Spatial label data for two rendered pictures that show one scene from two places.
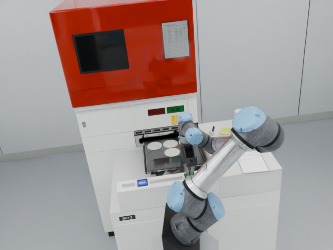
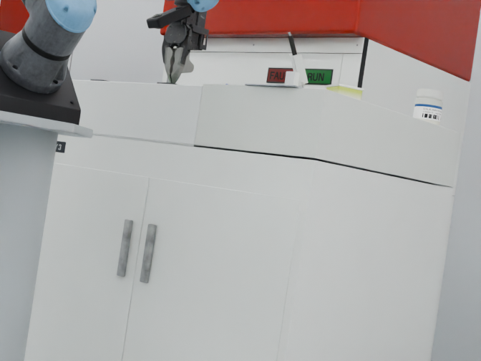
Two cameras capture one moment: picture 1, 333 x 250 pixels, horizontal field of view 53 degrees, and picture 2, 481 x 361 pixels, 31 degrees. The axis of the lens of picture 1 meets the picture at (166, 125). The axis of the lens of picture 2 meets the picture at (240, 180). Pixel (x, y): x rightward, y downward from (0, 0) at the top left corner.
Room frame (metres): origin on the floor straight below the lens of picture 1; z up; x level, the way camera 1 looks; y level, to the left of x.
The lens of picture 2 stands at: (0.08, -1.71, 0.74)
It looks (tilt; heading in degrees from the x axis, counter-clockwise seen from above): 1 degrees up; 44
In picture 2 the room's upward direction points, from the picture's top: 8 degrees clockwise
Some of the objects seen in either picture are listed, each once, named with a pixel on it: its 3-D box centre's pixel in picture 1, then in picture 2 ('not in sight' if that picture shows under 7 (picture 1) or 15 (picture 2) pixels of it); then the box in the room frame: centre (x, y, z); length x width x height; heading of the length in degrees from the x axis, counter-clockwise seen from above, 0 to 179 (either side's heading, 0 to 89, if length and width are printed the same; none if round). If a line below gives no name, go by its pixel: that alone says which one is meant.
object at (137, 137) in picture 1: (166, 137); not in sight; (2.05, 0.01, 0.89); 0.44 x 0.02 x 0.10; 93
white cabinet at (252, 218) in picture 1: (191, 218); (214, 307); (1.73, -0.10, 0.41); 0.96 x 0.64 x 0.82; 93
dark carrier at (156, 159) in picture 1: (172, 152); not in sight; (1.84, -0.02, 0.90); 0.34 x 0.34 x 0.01; 3
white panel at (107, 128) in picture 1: (139, 123); (249, 99); (2.05, 0.19, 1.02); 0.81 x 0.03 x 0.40; 93
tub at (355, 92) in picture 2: (225, 134); (342, 99); (1.82, -0.37, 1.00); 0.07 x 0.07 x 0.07; 67
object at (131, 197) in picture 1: (168, 190); (134, 112); (1.47, 0.03, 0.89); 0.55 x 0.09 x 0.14; 93
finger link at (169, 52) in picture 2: (185, 166); (175, 66); (1.49, -0.08, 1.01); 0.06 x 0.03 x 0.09; 3
